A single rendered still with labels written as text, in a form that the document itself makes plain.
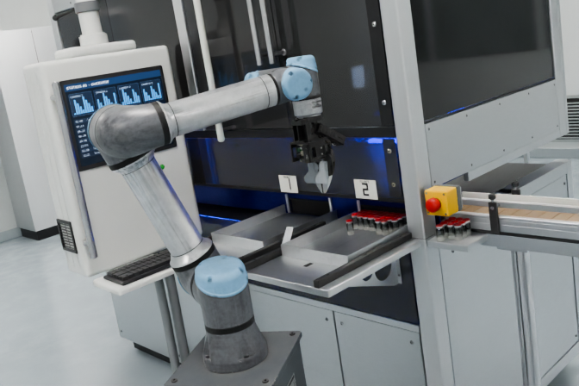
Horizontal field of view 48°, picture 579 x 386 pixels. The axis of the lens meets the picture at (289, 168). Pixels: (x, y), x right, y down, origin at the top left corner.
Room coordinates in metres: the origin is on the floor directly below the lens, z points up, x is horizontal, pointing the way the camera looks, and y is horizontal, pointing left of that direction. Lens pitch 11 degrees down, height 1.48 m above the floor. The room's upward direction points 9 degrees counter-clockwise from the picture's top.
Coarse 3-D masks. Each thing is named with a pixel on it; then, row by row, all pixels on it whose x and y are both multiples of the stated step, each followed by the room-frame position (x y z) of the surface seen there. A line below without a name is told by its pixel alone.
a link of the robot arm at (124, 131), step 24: (288, 72) 1.46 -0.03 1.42; (192, 96) 1.41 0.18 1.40; (216, 96) 1.41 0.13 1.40; (240, 96) 1.43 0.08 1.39; (264, 96) 1.45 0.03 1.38; (288, 96) 1.47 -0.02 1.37; (120, 120) 1.34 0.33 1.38; (144, 120) 1.33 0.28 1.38; (168, 120) 1.35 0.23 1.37; (192, 120) 1.38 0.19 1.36; (216, 120) 1.41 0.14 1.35; (120, 144) 1.34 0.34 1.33; (144, 144) 1.34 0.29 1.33
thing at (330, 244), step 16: (336, 224) 1.98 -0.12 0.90; (304, 240) 1.88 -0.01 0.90; (320, 240) 1.90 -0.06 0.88; (336, 240) 1.88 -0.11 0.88; (352, 240) 1.85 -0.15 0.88; (368, 240) 1.83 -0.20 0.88; (384, 240) 1.74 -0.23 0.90; (288, 256) 1.80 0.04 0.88; (304, 256) 1.75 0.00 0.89; (320, 256) 1.71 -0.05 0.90; (336, 256) 1.66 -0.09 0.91; (352, 256) 1.64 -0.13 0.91
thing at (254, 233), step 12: (252, 216) 2.19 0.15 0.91; (264, 216) 2.23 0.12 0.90; (276, 216) 2.26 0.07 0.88; (288, 216) 2.24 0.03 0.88; (300, 216) 2.22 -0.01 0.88; (312, 216) 2.19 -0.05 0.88; (324, 216) 2.07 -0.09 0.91; (336, 216) 2.11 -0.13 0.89; (228, 228) 2.12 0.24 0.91; (240, 228) 2.15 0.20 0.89; (252, 228) 2.16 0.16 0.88; (264, 228) 2.13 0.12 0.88; (276, 228) 2.11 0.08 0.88; (300, 228) 1.99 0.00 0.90; (216, 240) 2.05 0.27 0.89; (228, 240) 2.00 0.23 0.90; (240, 240) 1.96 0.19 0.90; (252, 240) 1.91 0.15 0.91; (264, 240) 1.88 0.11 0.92; (276, 240) 1.92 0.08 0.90
